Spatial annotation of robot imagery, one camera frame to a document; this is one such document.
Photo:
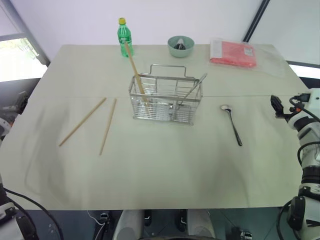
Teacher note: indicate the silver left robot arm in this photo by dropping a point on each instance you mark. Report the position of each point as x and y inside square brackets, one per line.
[10, 220]

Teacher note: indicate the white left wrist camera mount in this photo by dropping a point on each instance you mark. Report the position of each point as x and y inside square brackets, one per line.
[4, 126]

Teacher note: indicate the green plastic bottle yellow cap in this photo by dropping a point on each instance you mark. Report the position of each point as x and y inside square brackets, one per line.
[124, 35]

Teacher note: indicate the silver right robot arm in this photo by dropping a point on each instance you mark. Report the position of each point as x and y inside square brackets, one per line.
[310, 136]

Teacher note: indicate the light grey rounded robot leg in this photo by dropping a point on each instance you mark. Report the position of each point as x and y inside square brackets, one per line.
[201, 225]
[128, 225]

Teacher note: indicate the wooden chopstick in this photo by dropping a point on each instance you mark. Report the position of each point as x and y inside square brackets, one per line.
[133, 67]
[82, 122]
[108, 127]

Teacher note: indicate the metal spoon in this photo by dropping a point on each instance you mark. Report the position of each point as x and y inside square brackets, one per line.
[225, 107]
[197, 84]

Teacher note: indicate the pale green bowl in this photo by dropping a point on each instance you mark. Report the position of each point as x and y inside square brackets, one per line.
[175, 52]

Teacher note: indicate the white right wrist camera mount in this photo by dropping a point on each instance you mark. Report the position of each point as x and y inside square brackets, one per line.
[298, 122]

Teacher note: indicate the red package in clear bag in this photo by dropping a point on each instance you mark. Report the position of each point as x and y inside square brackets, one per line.
[232, 53]

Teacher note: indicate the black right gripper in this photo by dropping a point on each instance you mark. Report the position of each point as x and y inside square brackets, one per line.
[282, 116]

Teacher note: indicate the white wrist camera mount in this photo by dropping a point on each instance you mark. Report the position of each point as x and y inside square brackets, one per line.
[298, 122]
[4, 126]

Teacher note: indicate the grey window frame post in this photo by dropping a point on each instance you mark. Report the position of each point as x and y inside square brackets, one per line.
[30, 30]

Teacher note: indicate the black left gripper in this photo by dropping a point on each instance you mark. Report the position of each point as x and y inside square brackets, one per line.
[10, 108]

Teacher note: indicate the dark window frame post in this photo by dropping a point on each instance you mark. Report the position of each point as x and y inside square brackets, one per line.
[255, 21]

